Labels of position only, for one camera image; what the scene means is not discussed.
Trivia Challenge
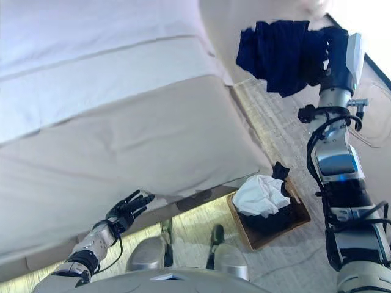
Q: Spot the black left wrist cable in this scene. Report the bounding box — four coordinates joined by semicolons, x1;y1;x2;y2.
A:
91;225;124;276

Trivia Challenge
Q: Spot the bright window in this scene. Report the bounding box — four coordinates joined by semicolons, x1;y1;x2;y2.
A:
323;0;391;84

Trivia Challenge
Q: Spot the grey robot torso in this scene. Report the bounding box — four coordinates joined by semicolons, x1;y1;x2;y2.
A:
30;268;264;293

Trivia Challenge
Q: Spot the silver right robot leg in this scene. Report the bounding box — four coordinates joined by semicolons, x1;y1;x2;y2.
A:
206;224;250;282

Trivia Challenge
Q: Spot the beige oval floor mat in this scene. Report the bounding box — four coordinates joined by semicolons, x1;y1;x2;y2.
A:
351;81;391;150

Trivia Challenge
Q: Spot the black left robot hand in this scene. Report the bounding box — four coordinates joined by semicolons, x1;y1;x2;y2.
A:
105;189;155;233

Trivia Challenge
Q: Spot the white garment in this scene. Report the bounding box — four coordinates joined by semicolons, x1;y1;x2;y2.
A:
232;174;291;219

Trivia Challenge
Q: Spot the white duvet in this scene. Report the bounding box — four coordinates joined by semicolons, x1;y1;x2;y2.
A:
0;0;227;145

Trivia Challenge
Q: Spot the brown wicker basket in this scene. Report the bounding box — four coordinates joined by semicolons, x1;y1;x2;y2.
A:
226;176;312;252

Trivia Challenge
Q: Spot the black garment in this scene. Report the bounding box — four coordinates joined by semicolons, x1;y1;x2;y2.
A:
241;161;307;230

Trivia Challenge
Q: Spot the navy blue garment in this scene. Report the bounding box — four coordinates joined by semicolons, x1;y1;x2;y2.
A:
235;20;331;99

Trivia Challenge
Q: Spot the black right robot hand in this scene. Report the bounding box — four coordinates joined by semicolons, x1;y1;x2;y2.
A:
317;27;366;91

